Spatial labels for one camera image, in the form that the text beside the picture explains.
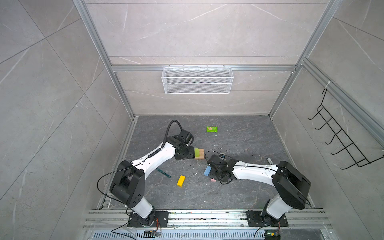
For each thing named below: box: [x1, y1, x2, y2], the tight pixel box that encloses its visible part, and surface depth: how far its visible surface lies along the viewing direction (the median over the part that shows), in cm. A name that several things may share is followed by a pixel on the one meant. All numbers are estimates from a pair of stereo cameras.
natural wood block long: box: [195, 148, 205, 160], surface depth 97 cm
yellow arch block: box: [176, 175, 186, 188], surface depth 86 cm
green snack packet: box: [206, 126, 219, 133], surface depth 113 cm
